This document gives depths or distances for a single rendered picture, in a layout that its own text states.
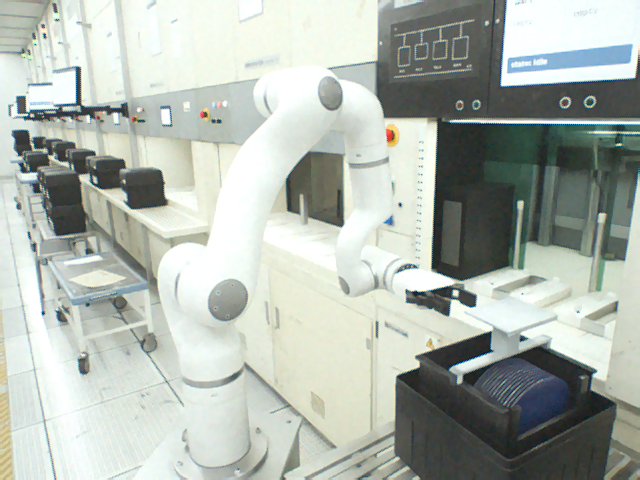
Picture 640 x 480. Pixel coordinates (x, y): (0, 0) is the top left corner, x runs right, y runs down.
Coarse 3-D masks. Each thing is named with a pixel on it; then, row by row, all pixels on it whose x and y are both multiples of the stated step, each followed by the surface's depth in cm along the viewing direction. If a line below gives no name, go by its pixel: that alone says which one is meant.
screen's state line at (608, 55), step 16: (592, 48) 89; (608, 48) 87; (624, 48) 85; (512, 64) 103; (528, 64) 100; (544, 64) 97; (560, 64) 95; (576, 64) 92; (592, 64) 90; (608, 64) 87
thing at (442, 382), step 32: (480, 320) 79; (512, 320) 77; (544, 320) 78; (448, 352) 90; (480, 352) 95; (512, 352) 81; (544, 352) 88; (448, 384) 81; (576, 384) 83; (480, 416) 76; (512, 416) 71; (576, 416) 81; (512, 448) 73
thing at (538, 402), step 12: (540, 384) 77; (552, 384) 79; (564, 384) 81; (528, 396) 76; (540, 396) 78; (552, 396) 80; (564, 396) 82; (528, 408) 77; (540, 408) 79; (552, 408) 81; (564, 408) 83; (528, 420) 78; (540, 420) 80
